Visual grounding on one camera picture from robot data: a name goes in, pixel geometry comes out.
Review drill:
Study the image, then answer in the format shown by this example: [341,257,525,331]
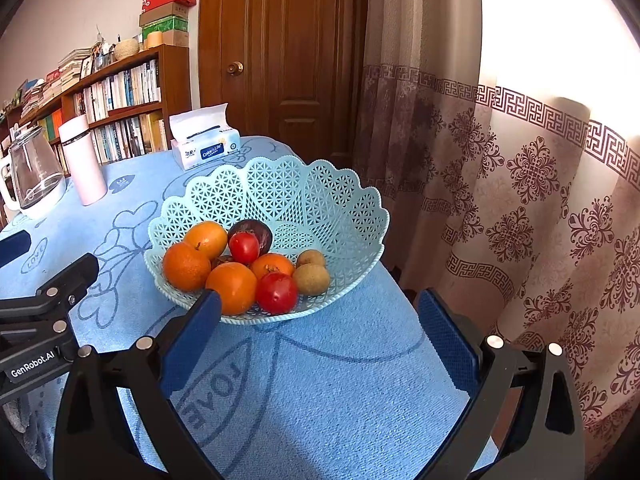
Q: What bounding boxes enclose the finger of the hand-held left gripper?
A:
[0,230,32,268]
[0,253,99,358]

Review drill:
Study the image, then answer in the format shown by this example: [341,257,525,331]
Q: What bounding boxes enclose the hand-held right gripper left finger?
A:
[52,288,223,480]

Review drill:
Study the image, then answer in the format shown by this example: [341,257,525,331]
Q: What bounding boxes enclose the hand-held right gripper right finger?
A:
[417,287,586,480]

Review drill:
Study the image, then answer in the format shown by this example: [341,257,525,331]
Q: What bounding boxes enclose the large round orange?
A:
[205,261,258,316]

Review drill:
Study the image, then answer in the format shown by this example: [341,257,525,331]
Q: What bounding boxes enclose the small pale orange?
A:
[162,242,212,292]

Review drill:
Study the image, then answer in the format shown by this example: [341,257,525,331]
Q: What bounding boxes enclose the large red tomato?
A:
[256,271,299,315]

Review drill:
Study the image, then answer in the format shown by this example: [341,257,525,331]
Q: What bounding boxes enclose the oval orange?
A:
[182,221,229,260]

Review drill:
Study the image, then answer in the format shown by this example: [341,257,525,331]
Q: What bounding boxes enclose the small red tomato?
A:
[228,231,261,265]

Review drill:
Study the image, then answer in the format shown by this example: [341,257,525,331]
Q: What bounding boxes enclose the mandarin orange with stem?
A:
[250,253,296,281]

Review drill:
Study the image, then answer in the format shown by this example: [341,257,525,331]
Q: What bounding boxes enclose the large dark purple mangosteen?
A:
[228,219,273,256]

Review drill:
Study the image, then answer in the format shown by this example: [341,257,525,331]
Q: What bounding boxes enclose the large brown kiwi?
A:
[292,263,331,296]

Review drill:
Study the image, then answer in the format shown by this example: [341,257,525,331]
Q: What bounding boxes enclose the light green plastic basket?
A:
[144,156,391,326]

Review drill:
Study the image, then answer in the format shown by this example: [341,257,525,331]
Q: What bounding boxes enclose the white thermos bottle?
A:
[58,114,108,207]

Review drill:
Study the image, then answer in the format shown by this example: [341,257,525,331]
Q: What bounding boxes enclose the blue printed tablecloth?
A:
[0,135,501,480]

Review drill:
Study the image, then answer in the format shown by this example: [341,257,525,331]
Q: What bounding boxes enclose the white tissue pack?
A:
[168,102,242,171]

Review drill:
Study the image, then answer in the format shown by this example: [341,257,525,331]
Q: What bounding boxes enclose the pile of books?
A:
[2,47,98,118]

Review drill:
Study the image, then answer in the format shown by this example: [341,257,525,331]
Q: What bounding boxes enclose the rows of shelved books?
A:
[30,60,168,163]

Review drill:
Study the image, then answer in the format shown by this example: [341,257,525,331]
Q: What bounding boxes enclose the brown wooden bookshelf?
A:
[0,44,192,166]

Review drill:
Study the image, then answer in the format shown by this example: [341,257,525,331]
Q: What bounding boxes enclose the green cardboard box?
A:
[141,16,190,45]

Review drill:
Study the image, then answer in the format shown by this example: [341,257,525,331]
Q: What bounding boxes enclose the beige cardboard box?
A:
[139,2,190,26]

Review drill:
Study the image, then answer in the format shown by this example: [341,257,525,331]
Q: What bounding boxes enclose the brown wooden door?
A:
[198,0,371,168]

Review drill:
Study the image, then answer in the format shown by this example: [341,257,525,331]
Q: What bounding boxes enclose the glass kettle with white handle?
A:
[0,125,67,221]

